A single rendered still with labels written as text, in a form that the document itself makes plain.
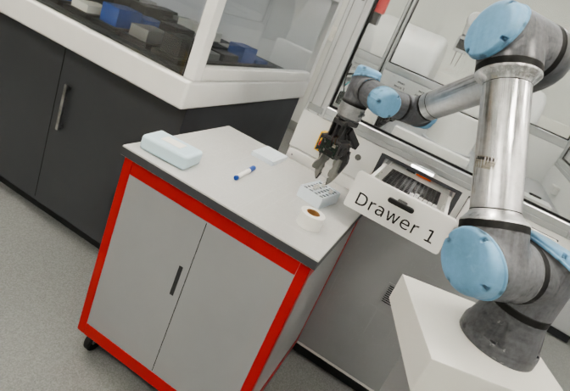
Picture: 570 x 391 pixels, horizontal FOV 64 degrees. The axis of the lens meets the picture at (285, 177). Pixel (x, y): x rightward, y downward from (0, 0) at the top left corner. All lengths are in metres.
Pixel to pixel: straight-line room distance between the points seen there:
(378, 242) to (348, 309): 0.30
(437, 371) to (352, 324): 1.01
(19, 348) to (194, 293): 0.65
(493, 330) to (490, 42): 0.52
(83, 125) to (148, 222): 0.79
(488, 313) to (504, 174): 0.27
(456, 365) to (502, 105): 0.45
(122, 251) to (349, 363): 1.00
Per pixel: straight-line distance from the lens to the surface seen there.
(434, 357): 0.86
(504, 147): 0.87
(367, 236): 1.69
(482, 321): 0.97
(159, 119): 1.76
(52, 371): 1.69
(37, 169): 2.27
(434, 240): 1.30
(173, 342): 1.44
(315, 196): 1.35
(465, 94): 1.16
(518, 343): 0.97
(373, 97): 1.19
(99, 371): 1.71
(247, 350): 1.31
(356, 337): 1.87
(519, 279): 0.84
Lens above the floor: 1.27
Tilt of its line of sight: 20 degrees down
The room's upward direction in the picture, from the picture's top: 23 degrees clockwise
